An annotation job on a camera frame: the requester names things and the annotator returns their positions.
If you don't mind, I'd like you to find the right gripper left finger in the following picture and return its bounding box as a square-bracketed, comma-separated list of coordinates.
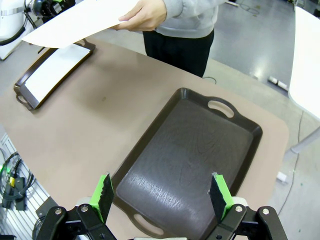
[36, 171, 117, 240]

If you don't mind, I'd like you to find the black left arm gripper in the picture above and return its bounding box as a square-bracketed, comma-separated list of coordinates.
[32, 0, 76, 19]

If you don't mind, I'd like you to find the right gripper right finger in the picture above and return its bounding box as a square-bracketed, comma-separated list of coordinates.
[204, 172, 288, 240]

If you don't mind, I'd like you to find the white A4 paper stack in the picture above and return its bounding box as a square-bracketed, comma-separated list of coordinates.
[21, 0, 141, 50]
[24, 42, 91, 104]

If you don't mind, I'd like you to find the dark brown handled tray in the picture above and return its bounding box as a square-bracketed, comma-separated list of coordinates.
[13, 38, 97, 112]
[111, 87, 264, 240]

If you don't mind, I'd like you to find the person's left forearm grey sleeve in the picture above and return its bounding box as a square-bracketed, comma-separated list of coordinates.
[162, 0, 191, 20]

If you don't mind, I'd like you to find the person's left hand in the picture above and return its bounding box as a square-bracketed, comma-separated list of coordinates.
[114, 0, 168, 33]

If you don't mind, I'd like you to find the small white floor adapter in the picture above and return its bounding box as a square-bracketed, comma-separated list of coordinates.
[276, 171, 289, 185]

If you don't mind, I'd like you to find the grey slotted metal panel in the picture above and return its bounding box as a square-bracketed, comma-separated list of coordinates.
[0, 132, 55, 240]

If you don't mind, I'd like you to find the person in grey hoodie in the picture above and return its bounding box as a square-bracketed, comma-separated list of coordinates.
[142, 0, 226, 78]

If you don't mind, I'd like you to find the white office table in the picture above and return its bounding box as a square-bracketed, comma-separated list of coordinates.
[288, 6, 320, 155]

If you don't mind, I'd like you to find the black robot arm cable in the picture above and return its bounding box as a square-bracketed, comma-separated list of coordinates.
[0, 23, 29, 47]

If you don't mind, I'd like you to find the dark metal bracket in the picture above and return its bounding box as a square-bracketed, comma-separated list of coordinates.
[36, 197, 59, 221]

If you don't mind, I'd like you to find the grey black cable bundle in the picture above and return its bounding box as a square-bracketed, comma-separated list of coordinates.
[0, 151, 36, 209]

